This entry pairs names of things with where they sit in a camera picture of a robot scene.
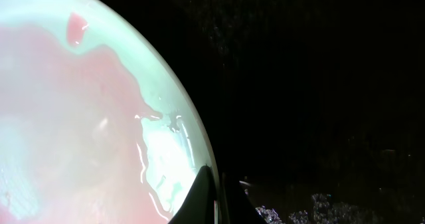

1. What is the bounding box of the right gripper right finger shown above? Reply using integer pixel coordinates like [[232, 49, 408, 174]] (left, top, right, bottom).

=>
[[221, 173, 266, 224]]

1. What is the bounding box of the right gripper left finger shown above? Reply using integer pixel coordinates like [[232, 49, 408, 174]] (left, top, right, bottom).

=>
[[169, 166, 216, 224]]

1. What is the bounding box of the pale green plate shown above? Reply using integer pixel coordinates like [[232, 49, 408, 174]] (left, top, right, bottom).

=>
[[1, 0, 219, 224]]

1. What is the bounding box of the round black tray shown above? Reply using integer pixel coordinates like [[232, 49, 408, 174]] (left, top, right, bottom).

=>
[[101, 0, 424, 223]]

